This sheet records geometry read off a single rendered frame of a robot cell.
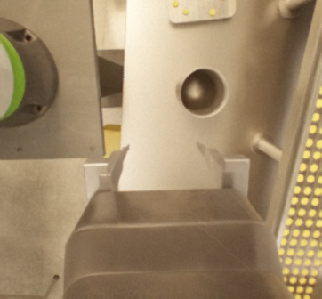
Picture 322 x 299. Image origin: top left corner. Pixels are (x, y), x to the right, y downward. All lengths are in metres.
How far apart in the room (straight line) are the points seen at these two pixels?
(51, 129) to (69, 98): 0.06
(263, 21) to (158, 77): 0.22
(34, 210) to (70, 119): 1.33
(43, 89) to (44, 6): 0.11
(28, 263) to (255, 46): 1.82
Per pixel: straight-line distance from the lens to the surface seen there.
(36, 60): 0.35
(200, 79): 0.47
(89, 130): 0.36
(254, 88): 0.50
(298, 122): 0.37
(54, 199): 1.58
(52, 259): 1.84
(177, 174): 0.50
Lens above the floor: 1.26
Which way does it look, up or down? 76 degrees down
